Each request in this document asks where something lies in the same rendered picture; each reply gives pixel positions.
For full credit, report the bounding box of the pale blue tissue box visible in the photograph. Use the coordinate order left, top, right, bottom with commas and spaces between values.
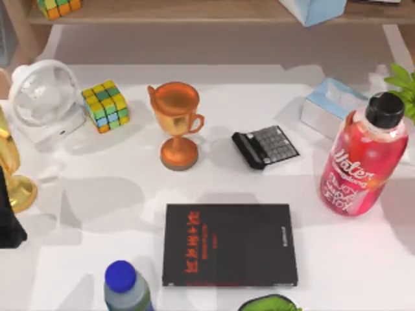
300, 77, 370, 141

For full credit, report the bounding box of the wooden shelf unit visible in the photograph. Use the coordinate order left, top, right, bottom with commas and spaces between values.
0, 0, 415, 71

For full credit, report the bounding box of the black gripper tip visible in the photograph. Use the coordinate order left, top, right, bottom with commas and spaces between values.
0, 165, 28, 249

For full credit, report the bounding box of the small colourful puzzle cube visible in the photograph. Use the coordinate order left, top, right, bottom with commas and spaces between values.
36, 0, 82, 21

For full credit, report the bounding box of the green leafy plant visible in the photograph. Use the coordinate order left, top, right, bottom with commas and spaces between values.
384, 63, 415, 126

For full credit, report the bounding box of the gold trophy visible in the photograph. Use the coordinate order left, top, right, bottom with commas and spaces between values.
0, 105, 39, 214

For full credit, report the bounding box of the grey bottle with blue cap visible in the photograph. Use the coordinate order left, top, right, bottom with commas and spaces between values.
103, 260, 156, 311

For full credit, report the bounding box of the large colourful puzzle cube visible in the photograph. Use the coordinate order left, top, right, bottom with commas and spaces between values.
81, 80, 130, 134

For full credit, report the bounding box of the light blue and white box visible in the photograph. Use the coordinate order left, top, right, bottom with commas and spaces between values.
278, 0, 347, 28

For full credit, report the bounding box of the black book with red lettering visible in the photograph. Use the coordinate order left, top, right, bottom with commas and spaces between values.
161, 203, 298, 288

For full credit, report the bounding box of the bronze trophy cup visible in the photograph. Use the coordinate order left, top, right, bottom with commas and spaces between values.
147, 82, 206, 172

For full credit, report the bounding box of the black calculator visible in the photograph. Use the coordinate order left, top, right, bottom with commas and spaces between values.
231, 125, 301, 170

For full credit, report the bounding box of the green plant in black pot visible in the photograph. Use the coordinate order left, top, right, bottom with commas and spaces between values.
237, 294, 304, 311

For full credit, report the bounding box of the red bottle with black cap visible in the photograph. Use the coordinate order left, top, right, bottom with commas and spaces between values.
319, 91, 410, 217

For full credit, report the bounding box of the white desk fan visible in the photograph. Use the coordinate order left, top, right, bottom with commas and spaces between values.
8, 59, 88, 153

